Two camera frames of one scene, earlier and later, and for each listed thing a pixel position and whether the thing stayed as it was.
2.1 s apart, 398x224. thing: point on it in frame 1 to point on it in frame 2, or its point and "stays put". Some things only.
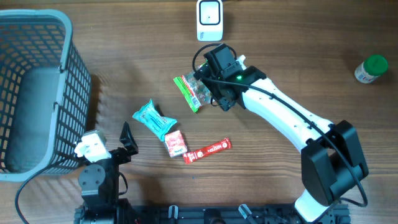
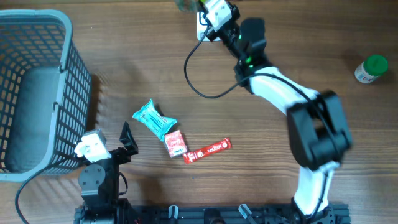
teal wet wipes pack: (158, 124) stays put
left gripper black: (124, 156) stays put
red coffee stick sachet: (193, 155) stays put
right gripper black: (204, 78) to (234, 10)
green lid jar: (370, 68) stays put
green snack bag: (196, 94) to (189, 5)
